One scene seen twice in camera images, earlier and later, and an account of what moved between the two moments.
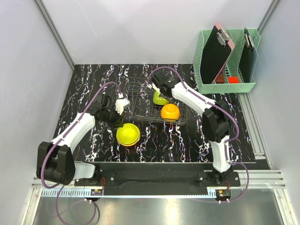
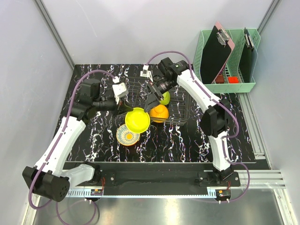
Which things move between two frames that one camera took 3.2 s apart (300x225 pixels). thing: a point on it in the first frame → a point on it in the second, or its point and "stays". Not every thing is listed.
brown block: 220,79 stays
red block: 232,79 stays
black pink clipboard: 215,53 stays
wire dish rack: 139,91 stays
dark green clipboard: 249,59 stays
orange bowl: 170,112 → 159,113
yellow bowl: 128,135 → 137,120
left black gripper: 118,122 → 121,108
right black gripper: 171,100 → 153,100
